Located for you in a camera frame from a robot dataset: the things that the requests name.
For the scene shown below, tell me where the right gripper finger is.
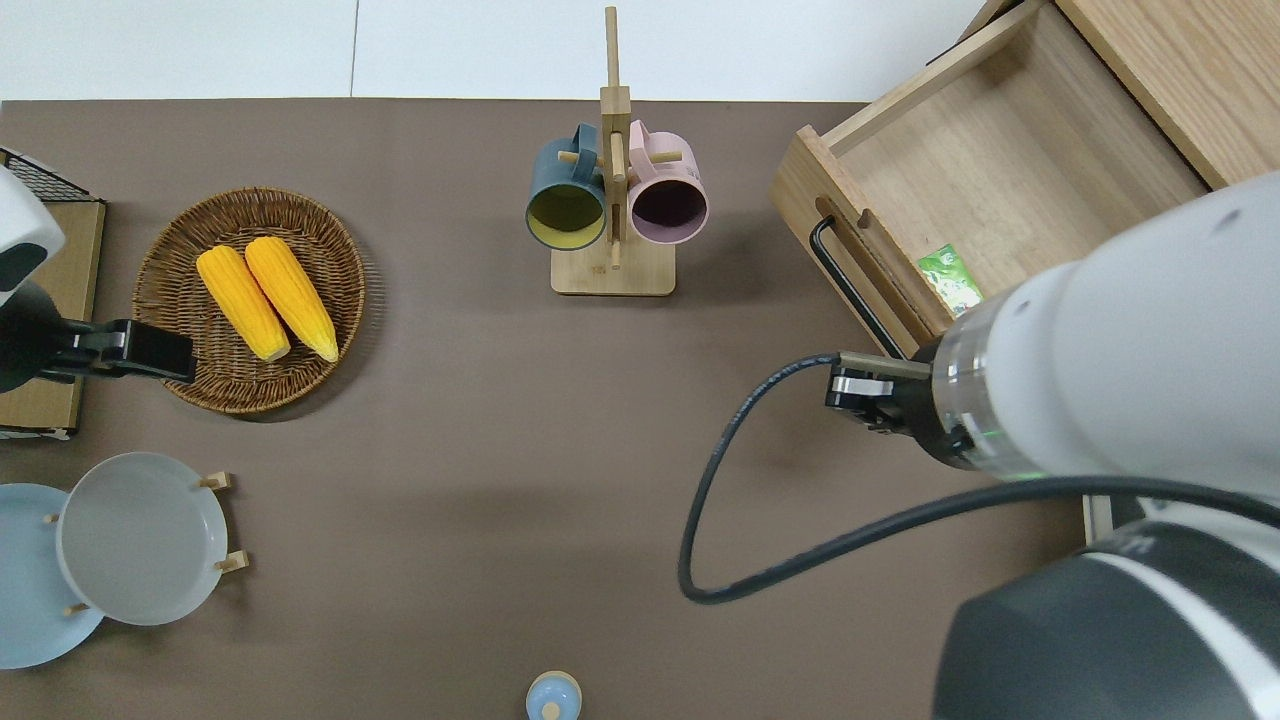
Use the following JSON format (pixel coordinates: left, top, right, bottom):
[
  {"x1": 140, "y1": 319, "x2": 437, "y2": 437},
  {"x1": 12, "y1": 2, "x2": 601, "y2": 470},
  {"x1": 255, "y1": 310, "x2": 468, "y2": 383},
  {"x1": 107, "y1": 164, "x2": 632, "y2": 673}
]
[
  {"x1": 825, "y1": 371, "x2": 898, "y2": 411},
  {"x1": 837, "y1": 351, "x2": 934, "y2": 382}
]

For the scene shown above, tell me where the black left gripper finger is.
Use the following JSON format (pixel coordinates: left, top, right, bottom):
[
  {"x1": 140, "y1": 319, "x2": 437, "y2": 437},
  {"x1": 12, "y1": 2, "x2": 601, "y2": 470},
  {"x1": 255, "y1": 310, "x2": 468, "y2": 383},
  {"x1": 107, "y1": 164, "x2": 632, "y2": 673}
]
[
  {"x1": 129, "y1": 320, "x2": 198, "y2": 384},
  {"x1": 60, "y1": 319, "x2": 134, "y2": 382}
]

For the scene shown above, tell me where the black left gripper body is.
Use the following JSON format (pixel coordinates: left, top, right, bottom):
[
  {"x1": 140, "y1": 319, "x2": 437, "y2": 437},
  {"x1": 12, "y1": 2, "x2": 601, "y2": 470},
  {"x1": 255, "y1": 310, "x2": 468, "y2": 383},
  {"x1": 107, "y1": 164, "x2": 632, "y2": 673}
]
[{"x1": 0, "y1": 284, "x2": 64, "y2": 394}]

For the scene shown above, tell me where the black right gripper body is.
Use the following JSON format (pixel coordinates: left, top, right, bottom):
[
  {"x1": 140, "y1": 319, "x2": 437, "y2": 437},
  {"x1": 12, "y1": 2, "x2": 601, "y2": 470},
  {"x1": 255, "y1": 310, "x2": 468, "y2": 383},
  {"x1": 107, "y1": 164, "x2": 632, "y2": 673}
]
[{"x1": 850, "y1": 378, "x2": 941, "y2": 443}]

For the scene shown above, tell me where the wooden drawer with black handle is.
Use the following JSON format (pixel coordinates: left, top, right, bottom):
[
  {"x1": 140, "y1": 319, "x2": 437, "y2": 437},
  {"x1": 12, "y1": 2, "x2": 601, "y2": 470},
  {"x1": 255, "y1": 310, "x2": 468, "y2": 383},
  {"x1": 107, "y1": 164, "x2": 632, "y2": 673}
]
[{"x1": 771, "y1": 0, "x2": 1212, "y2": 360}]

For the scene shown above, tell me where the round brown wicker basket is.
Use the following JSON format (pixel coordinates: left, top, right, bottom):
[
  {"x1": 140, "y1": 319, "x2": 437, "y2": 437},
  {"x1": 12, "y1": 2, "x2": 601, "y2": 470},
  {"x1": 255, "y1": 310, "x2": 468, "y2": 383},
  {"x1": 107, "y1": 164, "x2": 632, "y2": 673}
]
[{"x1": 132, "y1": 187, "x2": 367, "y2": 415}]

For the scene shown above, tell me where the yellow corn cob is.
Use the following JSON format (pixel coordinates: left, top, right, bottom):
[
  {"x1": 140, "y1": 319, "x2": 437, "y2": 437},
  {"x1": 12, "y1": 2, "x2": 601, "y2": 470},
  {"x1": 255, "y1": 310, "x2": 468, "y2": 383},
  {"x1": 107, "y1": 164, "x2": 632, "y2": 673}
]
[
  {"x1": 196, "y1": 245, "x2": 292, "y2": 363},
  {"x1": 244, "y1": 236, "x2": 341, "y2": 364}
]

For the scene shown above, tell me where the green snack packet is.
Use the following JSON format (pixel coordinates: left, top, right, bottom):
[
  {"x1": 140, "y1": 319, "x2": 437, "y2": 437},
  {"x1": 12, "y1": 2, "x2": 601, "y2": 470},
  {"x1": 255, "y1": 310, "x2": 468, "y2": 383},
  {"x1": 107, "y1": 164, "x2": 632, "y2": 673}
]
[{"x1": 916, "y1": 243, "x2": 988, "y2": 318}]

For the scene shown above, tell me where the grey plate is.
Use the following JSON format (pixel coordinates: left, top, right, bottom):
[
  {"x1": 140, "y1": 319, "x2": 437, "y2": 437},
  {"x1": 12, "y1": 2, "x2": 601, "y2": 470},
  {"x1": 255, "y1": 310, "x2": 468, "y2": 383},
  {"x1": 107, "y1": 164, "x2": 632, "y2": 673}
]
[{"x1": 56, "y1": 452, "x2": 230, "y2": 628}]

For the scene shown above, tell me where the wooden plate rack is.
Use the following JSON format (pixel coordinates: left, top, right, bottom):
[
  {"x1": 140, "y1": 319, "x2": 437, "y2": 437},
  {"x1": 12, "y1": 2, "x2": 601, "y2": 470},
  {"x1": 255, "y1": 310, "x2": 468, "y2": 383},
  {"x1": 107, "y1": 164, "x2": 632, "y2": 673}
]
[{"x1": 42, "y1": 470, "x2": 250, "y2": 617}]

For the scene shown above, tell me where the light blue plate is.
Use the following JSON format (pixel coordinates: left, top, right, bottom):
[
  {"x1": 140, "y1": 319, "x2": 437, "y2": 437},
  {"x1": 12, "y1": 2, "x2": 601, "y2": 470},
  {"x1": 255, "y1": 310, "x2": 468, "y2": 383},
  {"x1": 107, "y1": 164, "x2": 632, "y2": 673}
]
[{"x1": 0, "y1": 483, "x2": 107, "y2": 670}]

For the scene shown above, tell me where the pink mug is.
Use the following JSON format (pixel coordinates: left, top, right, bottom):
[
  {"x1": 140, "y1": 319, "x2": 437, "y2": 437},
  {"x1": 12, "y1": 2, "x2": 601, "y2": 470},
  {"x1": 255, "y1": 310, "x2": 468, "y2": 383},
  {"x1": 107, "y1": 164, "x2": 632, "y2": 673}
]
[{"x1": 626, "y1": 120, "x2": 710, "y2": 247}]

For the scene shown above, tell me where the wooden mug tree stand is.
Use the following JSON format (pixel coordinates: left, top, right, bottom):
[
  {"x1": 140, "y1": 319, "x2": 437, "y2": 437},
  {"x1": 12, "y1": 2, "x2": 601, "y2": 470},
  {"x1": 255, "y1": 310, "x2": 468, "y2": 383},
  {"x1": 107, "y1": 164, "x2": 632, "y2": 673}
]
[{"x1": 551, "y1": 5, "x2": 678, "y2": 298}]

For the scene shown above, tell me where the brown table mat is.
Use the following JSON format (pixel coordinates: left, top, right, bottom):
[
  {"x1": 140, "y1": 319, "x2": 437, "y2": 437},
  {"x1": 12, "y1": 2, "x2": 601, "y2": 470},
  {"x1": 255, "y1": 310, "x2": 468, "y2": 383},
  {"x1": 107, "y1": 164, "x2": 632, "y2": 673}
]
[{"x1": 0, "y1": 98, "x2": 1091, "y2": 720}]

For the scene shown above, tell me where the dark blue mug yellow inside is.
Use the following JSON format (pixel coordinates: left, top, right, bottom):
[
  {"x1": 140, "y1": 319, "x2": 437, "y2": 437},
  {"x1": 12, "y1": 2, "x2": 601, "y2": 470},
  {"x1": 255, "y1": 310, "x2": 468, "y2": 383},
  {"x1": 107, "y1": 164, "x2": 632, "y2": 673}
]
[{"x1": 526, "y1": 124, "x2": 610, "y2": 252}]

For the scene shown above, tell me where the wooden cabinet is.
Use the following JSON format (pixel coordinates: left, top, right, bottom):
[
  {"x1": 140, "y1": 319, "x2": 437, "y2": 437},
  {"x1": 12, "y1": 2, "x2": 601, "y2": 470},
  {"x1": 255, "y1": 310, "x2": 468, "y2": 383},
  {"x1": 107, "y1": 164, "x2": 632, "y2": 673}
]
[{"x1": 930, "y1": 0, "x2": 1280, "y2": 192}]

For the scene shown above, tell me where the blue bell on wooden base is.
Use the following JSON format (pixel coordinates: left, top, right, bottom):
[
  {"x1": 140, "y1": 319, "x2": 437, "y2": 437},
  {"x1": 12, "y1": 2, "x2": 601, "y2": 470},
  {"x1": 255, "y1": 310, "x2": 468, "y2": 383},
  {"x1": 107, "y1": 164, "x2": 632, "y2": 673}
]
[{"x1": 526, "y1": 671, "x2": 584, "y2": 720}]

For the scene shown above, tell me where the white grid wire storage box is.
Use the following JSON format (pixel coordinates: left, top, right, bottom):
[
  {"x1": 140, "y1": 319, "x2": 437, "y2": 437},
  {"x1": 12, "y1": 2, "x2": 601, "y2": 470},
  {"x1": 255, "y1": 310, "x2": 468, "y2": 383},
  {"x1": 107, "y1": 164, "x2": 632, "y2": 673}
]
[{"x1": 0, "y1": 148, "x2": 107, "y2": 442}]

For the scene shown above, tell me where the thick black cable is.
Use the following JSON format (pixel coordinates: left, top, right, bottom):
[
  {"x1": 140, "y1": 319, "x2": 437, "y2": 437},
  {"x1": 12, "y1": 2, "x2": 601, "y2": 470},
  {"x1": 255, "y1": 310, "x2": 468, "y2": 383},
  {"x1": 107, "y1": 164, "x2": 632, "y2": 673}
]
[{"x1": 677, "y1": 351, "x2": 1280, "y2": 606}]

